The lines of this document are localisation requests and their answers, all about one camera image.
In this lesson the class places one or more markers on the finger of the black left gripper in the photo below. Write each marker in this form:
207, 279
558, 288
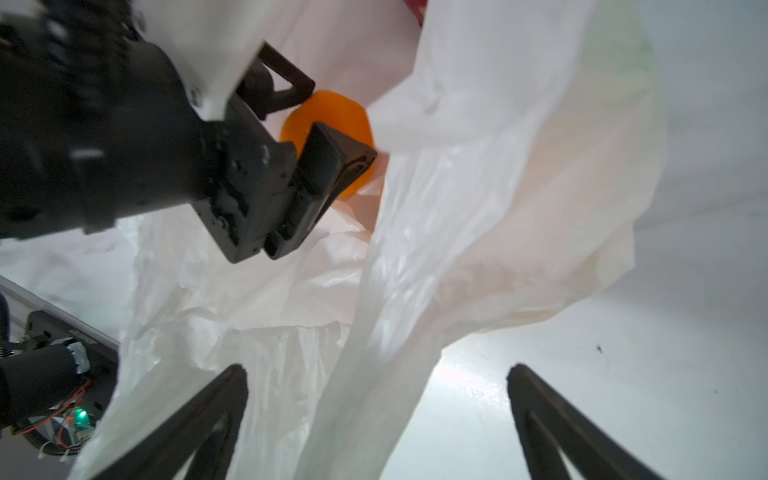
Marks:
273, 83
330, 162

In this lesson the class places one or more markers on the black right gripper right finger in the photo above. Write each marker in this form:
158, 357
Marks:
550, 429

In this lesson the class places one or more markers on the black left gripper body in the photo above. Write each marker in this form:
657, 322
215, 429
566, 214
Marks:
96, 126

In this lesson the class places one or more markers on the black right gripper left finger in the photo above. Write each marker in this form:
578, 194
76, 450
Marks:
199, 438

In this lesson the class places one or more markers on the translucent white plastic bag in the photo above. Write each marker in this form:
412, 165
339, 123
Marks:
521, 140

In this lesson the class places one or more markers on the red dragon fruit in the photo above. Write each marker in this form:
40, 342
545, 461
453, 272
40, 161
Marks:
418, 9

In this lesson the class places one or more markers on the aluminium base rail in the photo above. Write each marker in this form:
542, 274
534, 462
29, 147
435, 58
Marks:
22, 303

